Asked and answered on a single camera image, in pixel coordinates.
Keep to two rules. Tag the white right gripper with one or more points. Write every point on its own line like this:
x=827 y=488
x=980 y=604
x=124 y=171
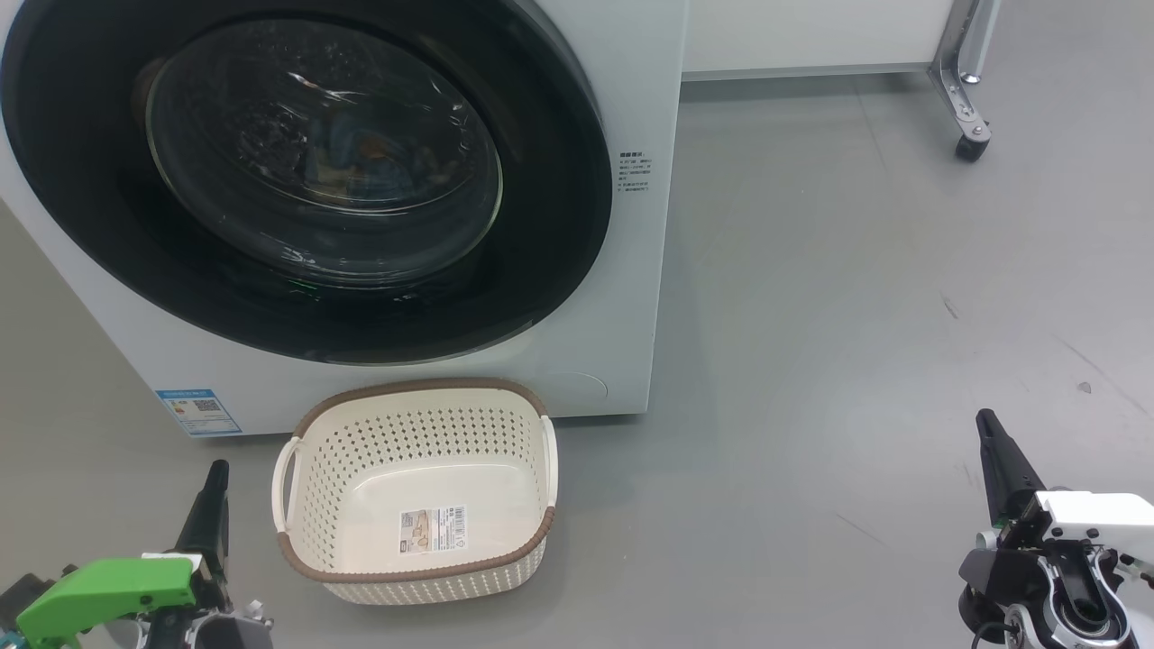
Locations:
x=1100 y=518

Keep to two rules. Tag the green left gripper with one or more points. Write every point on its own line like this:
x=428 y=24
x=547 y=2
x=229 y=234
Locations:
x=108 y=586

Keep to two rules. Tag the blue cartoon print garment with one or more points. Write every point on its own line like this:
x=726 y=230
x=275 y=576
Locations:
x=370 y=149

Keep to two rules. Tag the black round glass machine door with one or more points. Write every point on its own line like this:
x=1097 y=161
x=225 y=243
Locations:
x=541 y=225

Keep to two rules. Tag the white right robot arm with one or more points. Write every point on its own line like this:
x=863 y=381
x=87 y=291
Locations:
x=1073 y=613

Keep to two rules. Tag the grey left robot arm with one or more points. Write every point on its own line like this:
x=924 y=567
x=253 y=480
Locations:
x=225 y=631

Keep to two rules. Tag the cream basket with brown rim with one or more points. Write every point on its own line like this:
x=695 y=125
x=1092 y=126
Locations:
x=415 y=442

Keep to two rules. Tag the basket product label sticker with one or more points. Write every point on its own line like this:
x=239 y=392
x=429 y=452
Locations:
x=435 y=527

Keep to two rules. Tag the white washing machine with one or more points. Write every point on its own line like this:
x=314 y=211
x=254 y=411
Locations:
x=631 y=270

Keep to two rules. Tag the blue energy label sticker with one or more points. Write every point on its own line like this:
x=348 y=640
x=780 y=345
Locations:
x=198 y=413

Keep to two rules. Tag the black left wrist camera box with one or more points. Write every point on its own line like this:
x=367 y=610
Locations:
x=27 y=599

